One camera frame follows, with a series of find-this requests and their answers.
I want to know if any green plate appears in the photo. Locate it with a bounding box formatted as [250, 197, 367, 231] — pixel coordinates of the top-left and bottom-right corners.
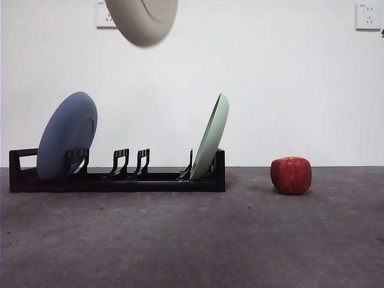
[190, 92, 230, 181]

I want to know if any black plate rack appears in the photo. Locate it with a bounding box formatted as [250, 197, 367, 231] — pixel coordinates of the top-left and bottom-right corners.
[8, 147, 226, 193]

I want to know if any red apple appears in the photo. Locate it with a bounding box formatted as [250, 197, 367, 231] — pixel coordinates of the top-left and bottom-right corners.
[270, 155, 313, 195]

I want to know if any cream yellow plate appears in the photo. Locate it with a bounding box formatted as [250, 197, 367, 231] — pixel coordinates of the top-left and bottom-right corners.
[104, 0, 179, 48]

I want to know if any blue plate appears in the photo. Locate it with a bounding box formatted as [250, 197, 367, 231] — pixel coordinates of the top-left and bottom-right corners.
[36, 91, 99, 181]

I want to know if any white wall socket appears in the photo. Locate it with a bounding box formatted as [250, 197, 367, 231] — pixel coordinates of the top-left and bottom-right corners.
[355, 2, 382, 31]
[96, 1, 118, 30]

